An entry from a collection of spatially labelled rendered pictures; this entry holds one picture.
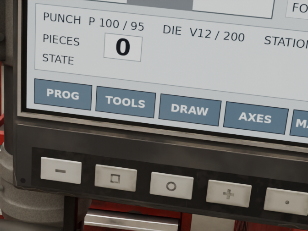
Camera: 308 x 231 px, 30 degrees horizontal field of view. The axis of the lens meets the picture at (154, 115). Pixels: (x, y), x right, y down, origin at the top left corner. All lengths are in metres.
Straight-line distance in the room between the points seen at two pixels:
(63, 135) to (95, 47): 0.08
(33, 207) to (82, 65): 0.25
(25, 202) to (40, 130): 0.19
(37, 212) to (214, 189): 0.25
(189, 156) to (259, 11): 0.13
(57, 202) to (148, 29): 0.28
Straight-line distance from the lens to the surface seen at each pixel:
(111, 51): 0.48
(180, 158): 0.50
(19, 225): 0.60
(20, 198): 0.69
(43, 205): 0.68
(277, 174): 0.50
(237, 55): 0.47
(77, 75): 0.49
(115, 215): 1.38
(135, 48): 0.48
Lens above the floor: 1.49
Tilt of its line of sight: 19 degrees down
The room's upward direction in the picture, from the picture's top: 5 degrees clockwise
